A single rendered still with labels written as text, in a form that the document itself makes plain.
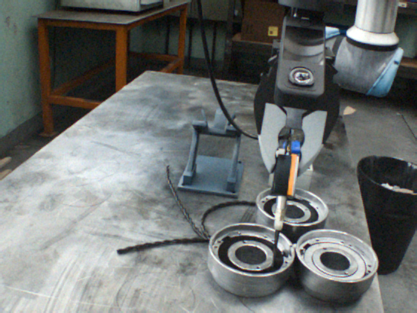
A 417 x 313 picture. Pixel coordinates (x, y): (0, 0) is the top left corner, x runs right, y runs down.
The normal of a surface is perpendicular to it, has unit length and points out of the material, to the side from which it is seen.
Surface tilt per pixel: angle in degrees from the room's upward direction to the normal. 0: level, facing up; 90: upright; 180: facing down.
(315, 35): 31
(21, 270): 0
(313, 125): 90
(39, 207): 0
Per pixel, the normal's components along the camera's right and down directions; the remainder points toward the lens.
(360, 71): -0.54, 0.42
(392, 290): 0.08, -0.90
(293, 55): -0.01, -0.56
